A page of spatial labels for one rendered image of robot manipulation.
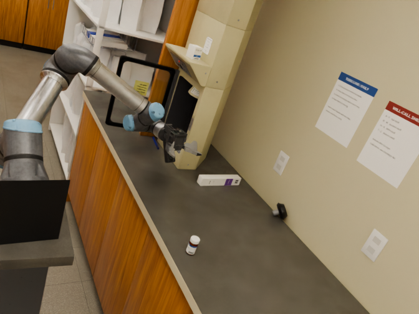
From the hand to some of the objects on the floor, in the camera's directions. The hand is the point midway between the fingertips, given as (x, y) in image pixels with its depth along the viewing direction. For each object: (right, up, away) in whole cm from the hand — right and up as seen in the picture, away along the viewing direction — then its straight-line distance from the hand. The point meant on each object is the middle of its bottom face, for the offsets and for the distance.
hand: (188, 157), depth 162 cm
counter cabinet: (-32, -88, +78) cm, 122 cm away
